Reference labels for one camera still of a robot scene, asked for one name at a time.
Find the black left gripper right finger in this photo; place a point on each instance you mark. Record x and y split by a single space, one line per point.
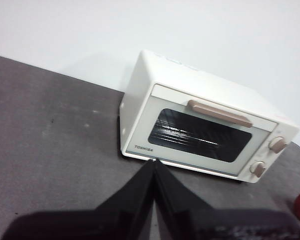
214 225

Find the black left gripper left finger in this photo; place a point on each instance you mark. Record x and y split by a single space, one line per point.
90 225

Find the white glass oven door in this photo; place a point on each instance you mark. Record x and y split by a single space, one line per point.
164 155

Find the beige oven knob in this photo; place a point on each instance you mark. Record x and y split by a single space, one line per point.
257 169
277 144

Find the white toaster oven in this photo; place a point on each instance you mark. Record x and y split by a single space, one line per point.
144 75

